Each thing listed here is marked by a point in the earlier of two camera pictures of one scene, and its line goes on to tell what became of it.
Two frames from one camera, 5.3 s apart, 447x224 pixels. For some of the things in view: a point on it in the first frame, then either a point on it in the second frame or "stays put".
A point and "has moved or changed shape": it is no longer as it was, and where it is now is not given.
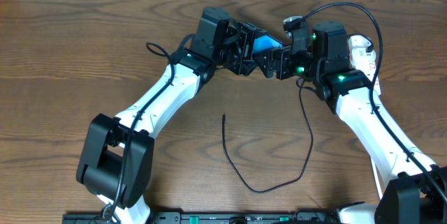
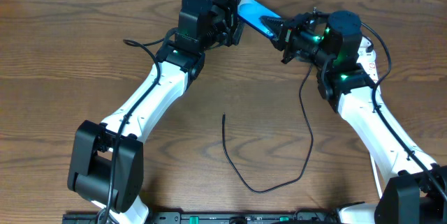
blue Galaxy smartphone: (265, 42) -> (251, 12)
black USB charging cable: (369, 47) has moved or changed shape
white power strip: (362, 60) stays put
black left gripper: (245, 47) -> (230, 11)
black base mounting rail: (306, 217) stays put
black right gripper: (276, 61) -> (288, 39)
